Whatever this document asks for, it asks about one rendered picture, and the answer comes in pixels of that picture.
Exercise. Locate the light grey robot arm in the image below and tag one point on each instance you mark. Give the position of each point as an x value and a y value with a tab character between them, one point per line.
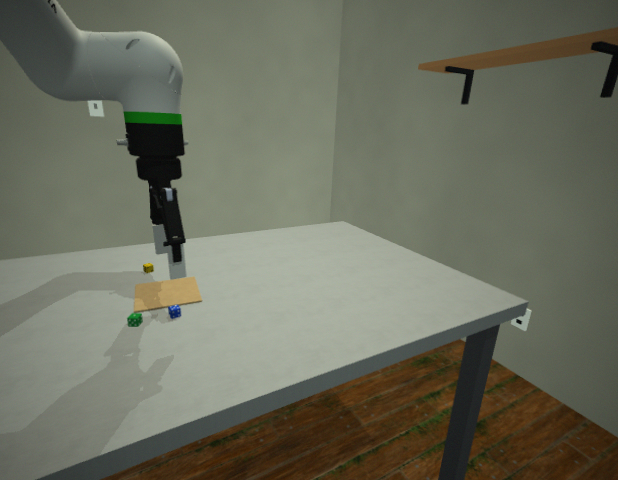
138	69

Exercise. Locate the tan square mat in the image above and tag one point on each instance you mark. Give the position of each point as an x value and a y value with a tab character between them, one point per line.
162	294

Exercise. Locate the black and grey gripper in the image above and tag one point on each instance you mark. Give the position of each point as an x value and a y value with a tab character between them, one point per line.
163	171

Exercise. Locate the green die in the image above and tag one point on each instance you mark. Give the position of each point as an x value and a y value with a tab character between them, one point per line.
135	319

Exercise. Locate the blue die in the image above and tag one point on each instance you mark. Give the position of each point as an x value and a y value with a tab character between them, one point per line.
174	311

